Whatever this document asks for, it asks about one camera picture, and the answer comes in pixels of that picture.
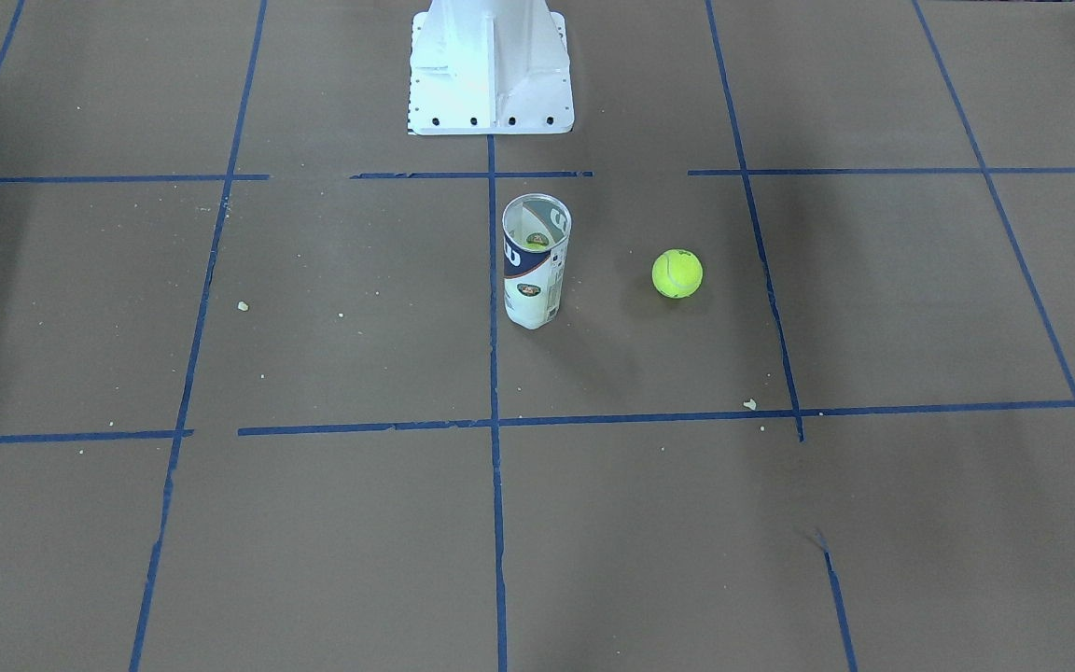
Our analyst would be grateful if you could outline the yellow tennis ball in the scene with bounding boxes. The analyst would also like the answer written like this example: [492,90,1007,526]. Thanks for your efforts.
[651,248,704,301]

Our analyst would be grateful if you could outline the clear tennis ball can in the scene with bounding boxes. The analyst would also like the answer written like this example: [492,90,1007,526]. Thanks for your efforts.
[502,194,573,330]

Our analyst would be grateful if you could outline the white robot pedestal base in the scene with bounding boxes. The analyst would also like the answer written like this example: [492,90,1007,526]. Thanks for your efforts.
[407,1,576,135]

